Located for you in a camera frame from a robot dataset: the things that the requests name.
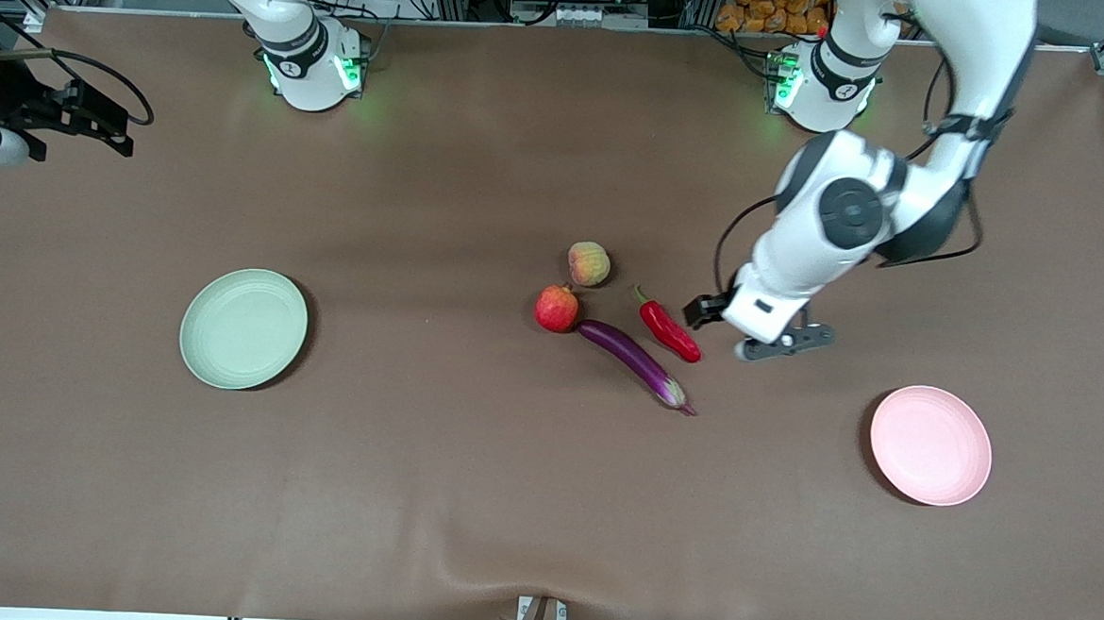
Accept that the light green round plate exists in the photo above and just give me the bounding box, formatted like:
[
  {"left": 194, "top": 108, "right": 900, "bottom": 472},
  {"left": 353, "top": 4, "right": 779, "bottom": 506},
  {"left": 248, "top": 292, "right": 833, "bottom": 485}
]
[{"left": 176, "top": 265, "right": 312, "bottom": 394}]

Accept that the bag of orange snacks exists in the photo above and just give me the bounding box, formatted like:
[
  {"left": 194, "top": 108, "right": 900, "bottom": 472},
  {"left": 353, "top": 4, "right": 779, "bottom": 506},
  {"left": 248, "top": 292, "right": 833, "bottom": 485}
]
[{"left": 715, "top": 0, "right": 834, "bottom": 39}]

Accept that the yellow pink peach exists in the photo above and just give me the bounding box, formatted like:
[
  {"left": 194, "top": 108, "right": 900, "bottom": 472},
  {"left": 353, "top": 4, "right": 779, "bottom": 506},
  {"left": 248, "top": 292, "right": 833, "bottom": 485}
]
[{"left": 566, "top": 240, "right": 612, "bottom": 289}]

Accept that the red chili pepper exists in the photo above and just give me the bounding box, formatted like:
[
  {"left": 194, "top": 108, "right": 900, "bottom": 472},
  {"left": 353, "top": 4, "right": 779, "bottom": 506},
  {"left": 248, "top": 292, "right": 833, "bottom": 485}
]
[{"left": 627, "top": 284, "right": 707, "bottom": 365}]

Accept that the long purple eggplant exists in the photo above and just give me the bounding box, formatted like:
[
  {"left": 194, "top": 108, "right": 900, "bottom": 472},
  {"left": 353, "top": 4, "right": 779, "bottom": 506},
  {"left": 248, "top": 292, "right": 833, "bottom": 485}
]
[{"left": 569, "top": 318, "right": 702, "bottom": 418}]

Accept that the red apple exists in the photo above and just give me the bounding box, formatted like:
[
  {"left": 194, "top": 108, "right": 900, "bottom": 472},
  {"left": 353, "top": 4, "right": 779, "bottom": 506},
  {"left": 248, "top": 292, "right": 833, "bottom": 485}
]
[{"left": 533, "top": 283, "right": 580, "bottom": 335}]

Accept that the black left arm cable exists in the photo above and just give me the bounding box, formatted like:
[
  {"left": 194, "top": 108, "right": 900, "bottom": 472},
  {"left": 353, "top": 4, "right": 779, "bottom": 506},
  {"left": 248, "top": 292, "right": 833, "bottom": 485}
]
[{"left": 711, "top": 36, "right": 994, "bottom": 312}]

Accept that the pink round plate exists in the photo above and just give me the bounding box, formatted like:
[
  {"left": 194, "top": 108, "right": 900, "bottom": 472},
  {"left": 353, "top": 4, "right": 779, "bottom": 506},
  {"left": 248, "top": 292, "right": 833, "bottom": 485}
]
[{"left": 866, "top": 382, "right": 996, "bottom": 510}]

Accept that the brown table cover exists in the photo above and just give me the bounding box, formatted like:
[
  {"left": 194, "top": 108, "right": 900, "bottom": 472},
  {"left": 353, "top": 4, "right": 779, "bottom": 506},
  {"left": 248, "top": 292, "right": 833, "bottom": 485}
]
[{"left": 0, "top": 0, "right": 1104, "bottom": 620}]

